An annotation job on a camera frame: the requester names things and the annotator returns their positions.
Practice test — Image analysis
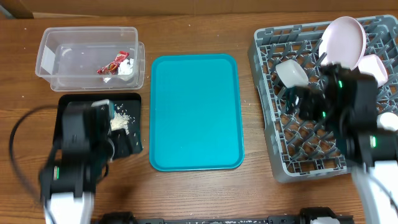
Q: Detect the spilled white rice pile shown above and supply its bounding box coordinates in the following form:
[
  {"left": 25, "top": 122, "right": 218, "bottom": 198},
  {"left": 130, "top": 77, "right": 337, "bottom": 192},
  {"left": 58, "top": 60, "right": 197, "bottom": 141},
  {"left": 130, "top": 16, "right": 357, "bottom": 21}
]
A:
[{"left": 110, "top": 103, "right": 137, "bottom": 136}]

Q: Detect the red snack wrapper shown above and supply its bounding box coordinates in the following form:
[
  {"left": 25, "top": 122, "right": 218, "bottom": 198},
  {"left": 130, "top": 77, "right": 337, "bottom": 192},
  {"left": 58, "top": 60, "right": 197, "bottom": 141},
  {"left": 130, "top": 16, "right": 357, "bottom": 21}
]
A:
[{"left": 97, "top": 51, "right": 129, "bottom": 75}]

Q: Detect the small white plate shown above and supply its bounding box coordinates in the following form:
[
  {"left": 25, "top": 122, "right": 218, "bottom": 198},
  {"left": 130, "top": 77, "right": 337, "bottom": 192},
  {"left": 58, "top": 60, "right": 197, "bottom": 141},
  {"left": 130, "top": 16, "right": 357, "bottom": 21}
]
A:
[{"left": 358, "top": 54, "right": 388, "bottom": 87}]

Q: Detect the clear plastic waste bin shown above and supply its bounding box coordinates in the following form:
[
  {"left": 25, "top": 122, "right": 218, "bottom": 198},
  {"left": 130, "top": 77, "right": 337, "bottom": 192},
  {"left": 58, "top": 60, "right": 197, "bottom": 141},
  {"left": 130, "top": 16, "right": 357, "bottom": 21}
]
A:
[{"left": 35, "top": 27, "right": 145, "bottom": 91}]

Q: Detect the teal serving tray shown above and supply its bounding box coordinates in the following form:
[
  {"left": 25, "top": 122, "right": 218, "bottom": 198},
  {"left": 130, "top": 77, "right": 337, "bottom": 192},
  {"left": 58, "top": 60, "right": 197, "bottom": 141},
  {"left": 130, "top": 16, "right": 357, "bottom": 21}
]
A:
[{"left": 149, "top": 54, "right": 244, "bottom": 172}]

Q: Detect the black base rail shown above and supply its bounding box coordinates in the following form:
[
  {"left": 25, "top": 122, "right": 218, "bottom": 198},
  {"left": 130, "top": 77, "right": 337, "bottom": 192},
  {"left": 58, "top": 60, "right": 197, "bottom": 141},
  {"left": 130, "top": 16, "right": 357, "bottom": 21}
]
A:
[{"left": 92, "top": 207, "right": 354, "bottom": 224}]

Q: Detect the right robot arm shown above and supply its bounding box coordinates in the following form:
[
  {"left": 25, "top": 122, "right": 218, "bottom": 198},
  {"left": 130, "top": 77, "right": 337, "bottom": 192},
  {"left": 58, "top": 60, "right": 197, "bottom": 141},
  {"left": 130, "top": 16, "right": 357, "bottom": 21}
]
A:
[{"left": 285, "top": 64, "right": 397, "bottom": 223}]

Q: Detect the white paper cup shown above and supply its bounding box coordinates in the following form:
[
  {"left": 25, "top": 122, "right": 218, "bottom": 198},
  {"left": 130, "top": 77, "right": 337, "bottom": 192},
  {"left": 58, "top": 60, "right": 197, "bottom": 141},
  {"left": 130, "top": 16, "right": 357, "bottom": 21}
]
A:
[{"left": 377, "top": 112, "right": 398, "bottom": 131}]

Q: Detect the black rectangular tray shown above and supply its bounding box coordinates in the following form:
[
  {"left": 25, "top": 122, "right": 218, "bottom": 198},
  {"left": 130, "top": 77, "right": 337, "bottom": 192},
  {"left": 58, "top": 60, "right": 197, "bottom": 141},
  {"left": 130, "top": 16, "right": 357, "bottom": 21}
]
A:
[{"left": 53, "top": 93, "right": 141, "bottom": 142}]

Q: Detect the large white plate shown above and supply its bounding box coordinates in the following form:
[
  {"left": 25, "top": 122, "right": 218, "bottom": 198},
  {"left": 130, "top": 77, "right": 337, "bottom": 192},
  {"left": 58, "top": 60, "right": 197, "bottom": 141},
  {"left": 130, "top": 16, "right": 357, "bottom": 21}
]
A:
[{"left": 318, "top": 16, "right": 366, "bottom": 70}]

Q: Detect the grey bowl of rice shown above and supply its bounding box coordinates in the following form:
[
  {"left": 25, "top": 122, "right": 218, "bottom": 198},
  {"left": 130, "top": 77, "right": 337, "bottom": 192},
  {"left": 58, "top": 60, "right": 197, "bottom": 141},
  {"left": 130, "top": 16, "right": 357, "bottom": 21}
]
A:
[{"left": 275, "top": 59, "right": 309, "bottom": 88}]

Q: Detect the grey dishwasher rack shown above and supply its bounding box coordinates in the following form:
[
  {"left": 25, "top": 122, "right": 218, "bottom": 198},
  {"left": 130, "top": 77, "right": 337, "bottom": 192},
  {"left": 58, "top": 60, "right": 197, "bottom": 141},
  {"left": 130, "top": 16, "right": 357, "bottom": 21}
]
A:
[{"left": 248, "top": 15, "right": 397, "bottom": 183}]

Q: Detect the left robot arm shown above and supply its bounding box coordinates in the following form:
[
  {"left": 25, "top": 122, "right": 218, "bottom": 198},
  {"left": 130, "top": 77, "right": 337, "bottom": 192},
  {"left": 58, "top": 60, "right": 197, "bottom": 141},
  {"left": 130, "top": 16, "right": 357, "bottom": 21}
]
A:
[{"left": 39, "top": 100, "right": 141, "bottom": 223}]

